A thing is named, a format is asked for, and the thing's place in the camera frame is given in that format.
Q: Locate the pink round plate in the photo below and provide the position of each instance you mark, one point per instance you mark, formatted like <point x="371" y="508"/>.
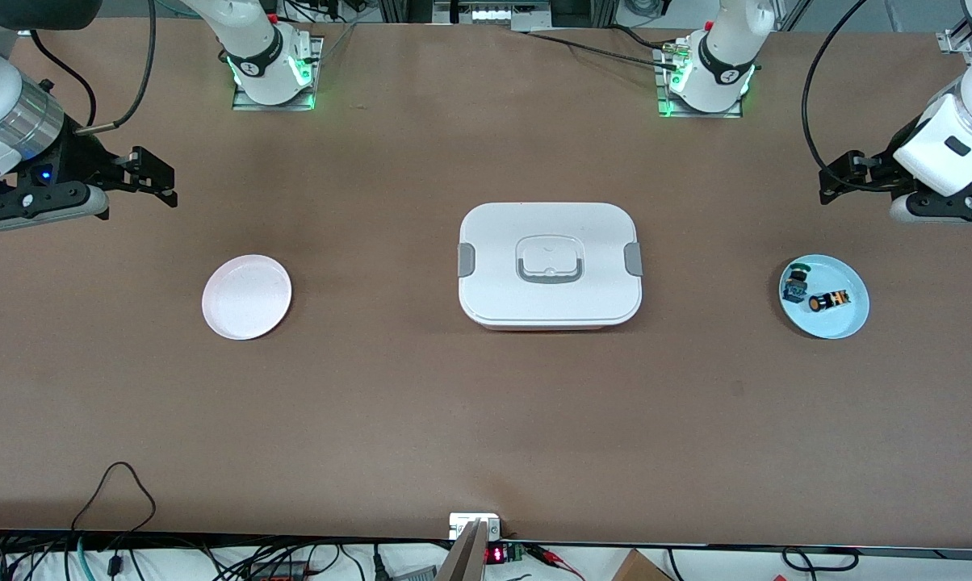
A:
<point x="246" y="297"/>

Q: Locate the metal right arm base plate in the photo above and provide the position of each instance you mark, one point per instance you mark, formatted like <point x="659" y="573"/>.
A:
<point x="317" y="52"/>

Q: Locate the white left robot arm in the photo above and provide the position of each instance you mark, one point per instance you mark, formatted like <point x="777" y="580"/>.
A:
<point x="716" y="48"/>

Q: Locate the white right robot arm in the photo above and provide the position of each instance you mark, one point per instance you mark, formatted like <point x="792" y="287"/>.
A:
<point x="264" y="81"/>

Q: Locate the red clip lead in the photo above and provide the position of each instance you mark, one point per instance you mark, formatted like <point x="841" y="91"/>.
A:
<point x="555" y="558"/>

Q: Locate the light blue round plate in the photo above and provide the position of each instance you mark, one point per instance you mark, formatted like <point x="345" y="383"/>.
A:
<point x="837" y="323"/>

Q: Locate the aluminium frame rack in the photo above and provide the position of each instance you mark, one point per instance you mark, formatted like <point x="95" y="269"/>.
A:
<point x="494" y="14"/>

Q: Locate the brown cardboard box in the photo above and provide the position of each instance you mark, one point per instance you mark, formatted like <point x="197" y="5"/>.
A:
<point x="639" y="569"/>

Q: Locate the green push button switch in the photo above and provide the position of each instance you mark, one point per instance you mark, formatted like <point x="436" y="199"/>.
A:
<point x="794" y="284"/>

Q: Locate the red digit display module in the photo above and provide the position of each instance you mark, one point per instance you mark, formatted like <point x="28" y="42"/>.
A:
<point x="496" y="554"/>

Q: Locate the orange push button switch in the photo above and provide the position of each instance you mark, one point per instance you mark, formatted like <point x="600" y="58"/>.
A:
<point x="829" y="302"/>

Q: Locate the small white box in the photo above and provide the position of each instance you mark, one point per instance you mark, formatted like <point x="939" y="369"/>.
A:
<point x="463" y="523"/>

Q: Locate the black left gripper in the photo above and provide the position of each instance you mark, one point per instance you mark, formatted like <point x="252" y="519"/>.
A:
<point x="880" y="171"/>

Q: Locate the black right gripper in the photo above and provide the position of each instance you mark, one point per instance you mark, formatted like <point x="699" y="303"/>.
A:
<point x="82" y="160"/>

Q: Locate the white lunch box grey clips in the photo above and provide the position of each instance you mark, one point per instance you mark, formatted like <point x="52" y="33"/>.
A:
<point x="494" y="242"/>

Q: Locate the grey brown mounting bar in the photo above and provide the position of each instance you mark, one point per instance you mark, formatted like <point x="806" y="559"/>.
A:
<point x="466" y="561"/>

